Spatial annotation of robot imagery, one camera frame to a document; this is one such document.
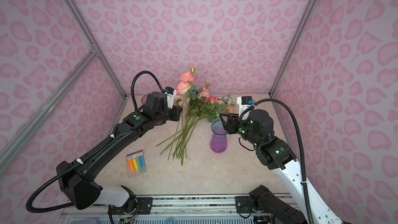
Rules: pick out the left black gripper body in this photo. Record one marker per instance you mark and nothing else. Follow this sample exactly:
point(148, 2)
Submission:
point(173, 114)

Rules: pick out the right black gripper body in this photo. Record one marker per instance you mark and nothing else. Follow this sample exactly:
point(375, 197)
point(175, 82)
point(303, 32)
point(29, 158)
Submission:
point(233, 123)

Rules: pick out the purple blue glass vase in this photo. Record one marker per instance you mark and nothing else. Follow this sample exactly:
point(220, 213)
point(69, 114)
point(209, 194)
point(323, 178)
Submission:
point(219, 141)

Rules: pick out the pink spray rose stem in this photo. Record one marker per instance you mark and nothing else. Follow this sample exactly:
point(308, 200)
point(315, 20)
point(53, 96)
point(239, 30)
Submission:
point(185, 89)

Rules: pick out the blue rose stem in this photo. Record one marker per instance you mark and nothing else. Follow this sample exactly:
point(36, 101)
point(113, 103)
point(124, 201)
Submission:
point(193, 97)

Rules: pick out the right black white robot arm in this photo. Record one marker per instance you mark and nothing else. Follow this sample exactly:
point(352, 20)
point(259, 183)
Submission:
point(278, 157)

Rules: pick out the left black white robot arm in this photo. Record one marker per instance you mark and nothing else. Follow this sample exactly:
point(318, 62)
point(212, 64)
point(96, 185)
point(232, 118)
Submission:
point(77, 179)

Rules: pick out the red glass vase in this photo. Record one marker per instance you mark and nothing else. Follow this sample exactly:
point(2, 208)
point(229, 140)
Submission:
point(144, 99)

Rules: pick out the pile of pink roses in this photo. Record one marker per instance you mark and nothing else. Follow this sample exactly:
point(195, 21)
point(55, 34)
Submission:
point(208, 107)

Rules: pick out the pack of coloured markers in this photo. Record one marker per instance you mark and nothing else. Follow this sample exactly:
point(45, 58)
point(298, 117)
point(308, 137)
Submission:
point(136, 163)

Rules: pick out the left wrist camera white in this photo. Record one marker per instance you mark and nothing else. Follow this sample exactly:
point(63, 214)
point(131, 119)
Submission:
point(170, 93)

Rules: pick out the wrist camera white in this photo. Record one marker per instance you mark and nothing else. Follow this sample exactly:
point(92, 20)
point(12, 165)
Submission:
point(170, 93)
point(245, 102)

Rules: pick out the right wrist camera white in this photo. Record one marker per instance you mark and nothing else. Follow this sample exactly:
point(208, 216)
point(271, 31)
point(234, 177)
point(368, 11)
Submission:
point(245, 102)

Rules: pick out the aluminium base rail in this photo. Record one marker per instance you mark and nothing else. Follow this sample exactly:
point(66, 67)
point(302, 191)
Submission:
point(194, 209)

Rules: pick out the diagonal aluminium frame bar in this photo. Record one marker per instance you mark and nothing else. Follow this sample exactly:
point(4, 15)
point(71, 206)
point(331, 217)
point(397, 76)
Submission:
point(21, 139)

